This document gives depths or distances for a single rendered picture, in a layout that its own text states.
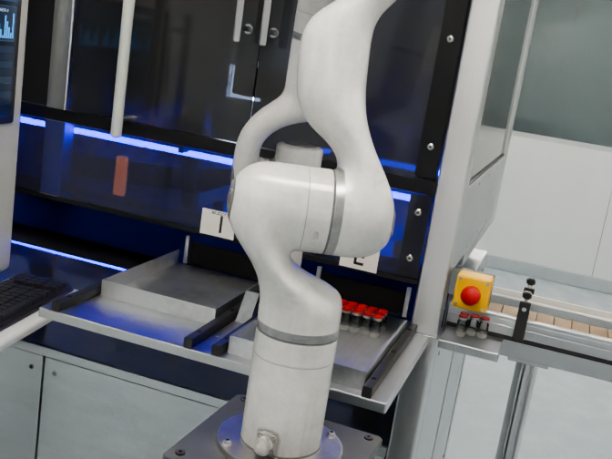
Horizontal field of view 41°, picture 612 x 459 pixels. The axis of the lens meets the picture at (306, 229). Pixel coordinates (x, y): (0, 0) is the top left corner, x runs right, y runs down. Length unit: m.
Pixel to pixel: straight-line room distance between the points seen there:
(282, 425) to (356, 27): 0.56
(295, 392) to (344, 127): 0.37
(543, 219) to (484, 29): 4.73
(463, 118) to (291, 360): 0.75
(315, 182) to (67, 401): 1.28
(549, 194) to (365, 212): 5.27
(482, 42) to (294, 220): 0.74
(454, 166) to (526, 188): 4.64
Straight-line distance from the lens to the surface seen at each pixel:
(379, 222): 1.11
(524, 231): 6.39
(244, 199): 1.09
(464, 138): 1.71
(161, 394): 2.07
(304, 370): 1.16
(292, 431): 1.20
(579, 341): 1.88
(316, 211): 1.09
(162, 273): 1.94
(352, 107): 1.13
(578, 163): 6.31
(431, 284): 1.76
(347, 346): 1.64
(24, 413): 2.32
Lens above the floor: 1.45
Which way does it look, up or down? 13 degrees down
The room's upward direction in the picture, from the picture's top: 9 degrees clockwise
